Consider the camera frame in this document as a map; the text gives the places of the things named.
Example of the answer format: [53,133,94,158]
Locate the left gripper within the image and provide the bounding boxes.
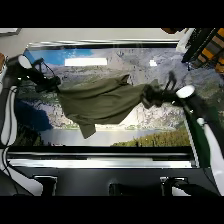
[35,76,62,94]

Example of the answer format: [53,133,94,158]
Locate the olive green shirt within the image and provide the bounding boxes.
[55,74,162,140]

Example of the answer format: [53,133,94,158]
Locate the white garment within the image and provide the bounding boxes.
[175,29,195,54]

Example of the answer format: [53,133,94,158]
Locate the dark green garment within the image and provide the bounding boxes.
[185,114,212,168]

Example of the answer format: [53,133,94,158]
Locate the yellow black striped garment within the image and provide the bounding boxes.
[181,27,224,75]

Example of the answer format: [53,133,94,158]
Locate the silver frame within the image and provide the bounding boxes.
[0,150,224,197]

